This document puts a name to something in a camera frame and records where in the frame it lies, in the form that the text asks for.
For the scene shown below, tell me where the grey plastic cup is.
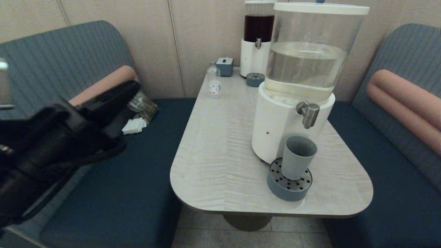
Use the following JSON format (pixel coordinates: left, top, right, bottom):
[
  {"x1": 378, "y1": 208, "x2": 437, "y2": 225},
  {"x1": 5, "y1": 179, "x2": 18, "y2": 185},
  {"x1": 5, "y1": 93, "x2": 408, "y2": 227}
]
[{"x1": 281, "y1": 135, "x2": 318, "y2": 180}]

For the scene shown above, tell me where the large steel dispenser tap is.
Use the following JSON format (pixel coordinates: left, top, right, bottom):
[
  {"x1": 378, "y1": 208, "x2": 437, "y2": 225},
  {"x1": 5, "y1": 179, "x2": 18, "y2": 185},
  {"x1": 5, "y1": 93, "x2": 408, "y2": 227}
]
[{"x1": 296, "y1": 101, "x2": 321, "y2": 130}]

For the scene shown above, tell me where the pink sofa bolster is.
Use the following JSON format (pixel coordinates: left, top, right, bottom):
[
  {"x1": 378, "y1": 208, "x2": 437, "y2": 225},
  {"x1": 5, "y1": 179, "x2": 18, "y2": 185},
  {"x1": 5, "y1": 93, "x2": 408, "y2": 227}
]
[
  {"x1": 69, "y1": 65, "x2": 139, "y2": 105},
  {"x1": 366, "y1": 69, "x2": 441, "y2": 157}
]

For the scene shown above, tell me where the white folded napkin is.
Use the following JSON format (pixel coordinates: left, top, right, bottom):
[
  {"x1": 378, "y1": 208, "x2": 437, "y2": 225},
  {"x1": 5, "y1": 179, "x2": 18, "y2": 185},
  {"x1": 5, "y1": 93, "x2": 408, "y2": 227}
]
[{"x1": 122, "y1": 117, "x2": 147, "y2": 135}]

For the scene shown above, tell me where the crinkled snack bag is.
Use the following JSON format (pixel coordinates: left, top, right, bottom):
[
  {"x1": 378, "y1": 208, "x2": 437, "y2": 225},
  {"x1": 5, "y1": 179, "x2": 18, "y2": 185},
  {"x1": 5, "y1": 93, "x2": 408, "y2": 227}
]
[{"x1": 127, "y1": 91, "x2": 159, "y2": 124}]

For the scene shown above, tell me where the blue-grey ribbed sofa backrest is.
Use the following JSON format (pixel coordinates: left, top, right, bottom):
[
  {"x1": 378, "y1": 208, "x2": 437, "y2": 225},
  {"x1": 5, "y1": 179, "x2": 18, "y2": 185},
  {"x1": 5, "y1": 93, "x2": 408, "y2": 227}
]
[
  {"x1": 351, "y1": 23, "x2": 441, "y2": 192},
  {"x1": 0, "y1": 20, "x2": 138, "y2": 241}
]

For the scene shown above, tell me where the dark blue seat cushion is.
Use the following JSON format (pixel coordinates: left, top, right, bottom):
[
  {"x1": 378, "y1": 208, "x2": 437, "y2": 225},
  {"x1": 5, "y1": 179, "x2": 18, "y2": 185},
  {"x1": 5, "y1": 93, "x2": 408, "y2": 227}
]
[
  {"x1": 40, "y1": 98, "x2": 197, "y2": 248},
  {"x1": 322, "y1": 101, "x2": 441, "y2": 248}
]

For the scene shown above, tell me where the clear bottle white label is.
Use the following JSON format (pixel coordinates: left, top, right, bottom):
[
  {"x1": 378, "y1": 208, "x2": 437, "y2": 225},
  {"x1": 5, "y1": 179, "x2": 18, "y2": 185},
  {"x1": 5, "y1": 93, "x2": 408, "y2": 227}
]
[{"x1": 207, "y1": 61, "x2": 221, "y2": 97}]

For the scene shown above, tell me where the blue-grey tissue box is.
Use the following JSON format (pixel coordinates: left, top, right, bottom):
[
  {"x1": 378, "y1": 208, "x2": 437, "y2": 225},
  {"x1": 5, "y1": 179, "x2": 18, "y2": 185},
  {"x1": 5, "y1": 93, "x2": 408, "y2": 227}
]
[{"x1": 216, "y1": 57, "x2": 234, "y2": 77}]

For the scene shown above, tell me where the small perforated drip tray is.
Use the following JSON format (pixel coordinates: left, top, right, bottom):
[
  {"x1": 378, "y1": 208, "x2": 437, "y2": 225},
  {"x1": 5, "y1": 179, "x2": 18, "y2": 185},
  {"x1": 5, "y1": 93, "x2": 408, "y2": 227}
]
[{"x1": 246, "y1": 73, "x2": 266, "y2": 87}]

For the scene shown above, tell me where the dark tea dispenser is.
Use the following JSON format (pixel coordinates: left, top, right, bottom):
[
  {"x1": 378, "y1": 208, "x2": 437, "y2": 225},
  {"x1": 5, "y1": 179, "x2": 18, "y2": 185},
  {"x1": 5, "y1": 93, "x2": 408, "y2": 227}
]
[{"x1": 240, "y1": 0, "x2": 276, "y2": 78}]

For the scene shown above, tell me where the large clear water dispenser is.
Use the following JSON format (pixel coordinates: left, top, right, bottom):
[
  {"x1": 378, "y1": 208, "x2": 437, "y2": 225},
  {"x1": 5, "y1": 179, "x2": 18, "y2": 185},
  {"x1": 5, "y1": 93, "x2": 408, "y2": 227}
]
[{"x1": 252, "y1": 2, "x2": 370, "y2": 165}]

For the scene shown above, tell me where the large perforated drip tray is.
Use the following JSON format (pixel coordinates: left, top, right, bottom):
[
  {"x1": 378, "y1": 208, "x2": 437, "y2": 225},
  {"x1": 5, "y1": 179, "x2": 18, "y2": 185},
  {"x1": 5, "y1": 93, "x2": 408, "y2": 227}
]
[{"x1": 267, "y1": 157, "x2": 313, "y2": 202}]

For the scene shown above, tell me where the white water dispenser lid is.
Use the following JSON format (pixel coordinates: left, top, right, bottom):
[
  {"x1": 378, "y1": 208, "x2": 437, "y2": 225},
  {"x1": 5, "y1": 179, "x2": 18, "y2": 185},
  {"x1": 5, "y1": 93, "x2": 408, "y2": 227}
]
[{"x1": 274, "y1": 0, "x2": 370, "y2": 15}]

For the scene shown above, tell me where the dark round table pedestal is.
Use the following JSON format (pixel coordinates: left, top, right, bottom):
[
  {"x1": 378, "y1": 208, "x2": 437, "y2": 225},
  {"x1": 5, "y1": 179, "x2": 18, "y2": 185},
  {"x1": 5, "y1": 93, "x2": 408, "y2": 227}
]
[{"x1": 222, "y1": 214, "x2": 273, "y2": 232}]

